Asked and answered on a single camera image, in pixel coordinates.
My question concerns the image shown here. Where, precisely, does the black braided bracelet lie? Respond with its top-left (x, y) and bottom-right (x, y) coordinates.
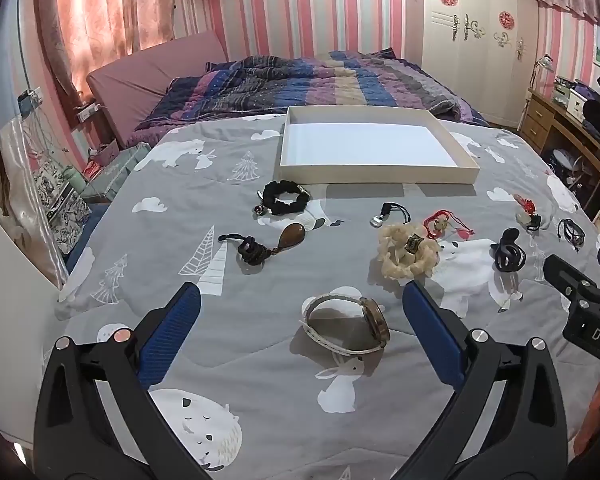
top-left (557, 218), bottom-right (588, 252)

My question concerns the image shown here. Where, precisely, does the black hair clip tie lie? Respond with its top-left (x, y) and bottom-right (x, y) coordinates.
top-left (490, 228), bottom-right (527, 273)

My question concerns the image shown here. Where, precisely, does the jade pendant black cord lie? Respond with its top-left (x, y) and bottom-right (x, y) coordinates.
top-left (514, 194), bottom-right (544, 233)

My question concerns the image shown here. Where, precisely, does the red cord bracelet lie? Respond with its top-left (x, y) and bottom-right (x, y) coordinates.
top-left (421, 210), bottom-right (476, 242)

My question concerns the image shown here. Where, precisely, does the cream scrunchie with charm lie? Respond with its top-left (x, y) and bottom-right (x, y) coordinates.
top-left (377, 223), bottom-right (441, 281)

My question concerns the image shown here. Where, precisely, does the white strap wristwatch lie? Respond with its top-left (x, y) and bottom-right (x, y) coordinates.
top-left (300, 292), bottom-right (391, 356)

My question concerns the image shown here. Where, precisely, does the silver charm black cord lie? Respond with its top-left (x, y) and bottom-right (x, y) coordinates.
top-left (369, 201), bottom-right (413, 230)

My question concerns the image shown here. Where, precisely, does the brown teardrop pendant necklace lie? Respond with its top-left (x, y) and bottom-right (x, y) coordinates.
top-left (218, 223), bottom-right (308, 266)

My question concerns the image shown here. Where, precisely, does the black scrunchie with bell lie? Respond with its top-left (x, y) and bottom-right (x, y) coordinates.
top-left (253, 180), bottom-right (311, 217)

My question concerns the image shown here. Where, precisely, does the right hand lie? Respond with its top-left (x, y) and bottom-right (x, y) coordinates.
top-left (572, 382), bottom-right (600, 456)

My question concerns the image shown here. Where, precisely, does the wooden desk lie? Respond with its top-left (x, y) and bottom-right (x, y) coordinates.
top-left (518, 91), bottom-right (600, 219)

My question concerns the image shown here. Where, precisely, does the desk lamp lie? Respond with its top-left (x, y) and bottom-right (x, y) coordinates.
top-left (528, 53), bottom-right (555, 91)

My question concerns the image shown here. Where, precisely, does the grey cartoon print blanket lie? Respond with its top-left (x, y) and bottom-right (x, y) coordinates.
top-left (56, 117), bottom-right (600, 479)

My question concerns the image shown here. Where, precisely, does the white wardrobe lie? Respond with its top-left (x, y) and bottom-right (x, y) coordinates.
top-left (422, 0), bottom-right (538, 127)

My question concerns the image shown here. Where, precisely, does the white shallow tray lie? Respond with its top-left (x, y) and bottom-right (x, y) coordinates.
top-left (276, 105), bottom-right (480, 184)

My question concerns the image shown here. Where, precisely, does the mauve mattress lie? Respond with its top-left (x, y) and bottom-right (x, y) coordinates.
top-left (86, 32), bottom-right (227, 148)

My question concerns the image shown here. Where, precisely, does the striped purple blue quilt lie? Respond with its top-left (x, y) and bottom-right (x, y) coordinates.
top-left (134, 49), bottom-right (486, 138)

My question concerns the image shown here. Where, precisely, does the pink curtain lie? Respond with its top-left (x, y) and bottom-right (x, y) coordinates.
top-left (36, 0), bottom-right (174, 107)

